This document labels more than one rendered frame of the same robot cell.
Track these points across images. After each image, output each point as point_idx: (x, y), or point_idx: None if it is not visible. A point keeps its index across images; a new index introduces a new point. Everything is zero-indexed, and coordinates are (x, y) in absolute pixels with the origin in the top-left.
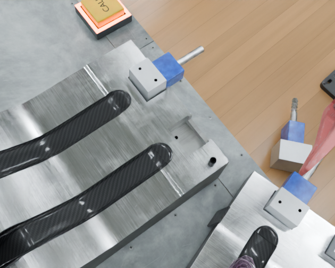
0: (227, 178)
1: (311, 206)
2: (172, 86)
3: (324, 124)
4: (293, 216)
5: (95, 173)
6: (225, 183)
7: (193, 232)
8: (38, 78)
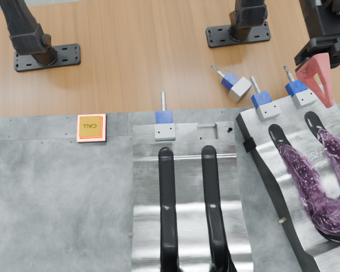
0: None
1: None
2: None
3: (308, 82)
4: (276, 111)
5: (198, 190)
6: None
7: (245, 161)
8: (109, 189)
